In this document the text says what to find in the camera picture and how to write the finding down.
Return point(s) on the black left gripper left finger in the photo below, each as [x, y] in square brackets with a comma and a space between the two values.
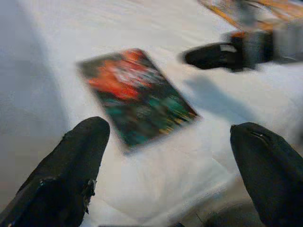
[59, 179]

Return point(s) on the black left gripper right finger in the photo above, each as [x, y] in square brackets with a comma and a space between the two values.
[272, 179]

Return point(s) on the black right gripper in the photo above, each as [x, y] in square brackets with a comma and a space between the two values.
[253, 47]

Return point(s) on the dark book with red cover art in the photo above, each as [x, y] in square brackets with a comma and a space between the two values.
[137, 94]

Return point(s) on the white quilted mattress pad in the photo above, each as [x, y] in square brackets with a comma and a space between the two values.
[142, 23]

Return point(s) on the yellow egg print blanket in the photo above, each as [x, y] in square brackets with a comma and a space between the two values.
[279, 6]

